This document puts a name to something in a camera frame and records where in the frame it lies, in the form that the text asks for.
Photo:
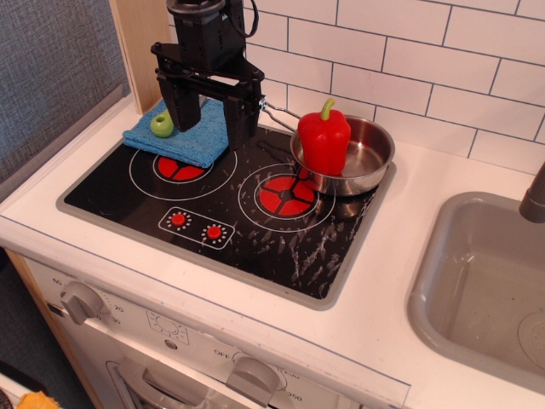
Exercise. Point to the green handled grey spatula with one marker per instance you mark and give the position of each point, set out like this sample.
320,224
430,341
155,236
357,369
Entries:
162,125

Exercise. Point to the black toy stove top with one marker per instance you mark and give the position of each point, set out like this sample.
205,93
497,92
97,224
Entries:
248,216

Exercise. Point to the grey oven door handle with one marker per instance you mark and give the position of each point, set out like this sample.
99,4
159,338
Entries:
146,395

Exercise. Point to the grey left oven knob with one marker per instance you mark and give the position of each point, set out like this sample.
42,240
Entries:
80,302

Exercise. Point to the yellow orange object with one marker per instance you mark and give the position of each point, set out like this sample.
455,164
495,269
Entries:
37,400

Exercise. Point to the grey oven knob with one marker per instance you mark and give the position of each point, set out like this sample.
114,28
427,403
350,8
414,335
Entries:
254,380
80,302

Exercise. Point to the blue folded cloth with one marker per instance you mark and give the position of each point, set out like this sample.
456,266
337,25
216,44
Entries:
201,145

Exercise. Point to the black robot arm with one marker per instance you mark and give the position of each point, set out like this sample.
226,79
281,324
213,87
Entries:
198,6

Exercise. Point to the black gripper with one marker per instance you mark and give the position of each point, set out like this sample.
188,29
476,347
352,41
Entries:
208,59

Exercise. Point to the red toy bell pepper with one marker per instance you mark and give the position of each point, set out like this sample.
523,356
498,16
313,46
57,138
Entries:
324,137

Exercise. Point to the grey right oven knob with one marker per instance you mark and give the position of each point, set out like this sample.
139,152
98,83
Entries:
254,380

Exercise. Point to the grey toy faucet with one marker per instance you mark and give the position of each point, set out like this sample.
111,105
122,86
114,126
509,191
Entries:
532,206

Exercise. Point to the grey toy sink basin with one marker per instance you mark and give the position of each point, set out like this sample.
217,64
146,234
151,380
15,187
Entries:
478,296

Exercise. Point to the steel pot with handle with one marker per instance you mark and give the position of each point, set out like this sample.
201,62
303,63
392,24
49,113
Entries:
369,154

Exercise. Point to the wooden side panel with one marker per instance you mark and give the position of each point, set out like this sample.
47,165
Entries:
139,25

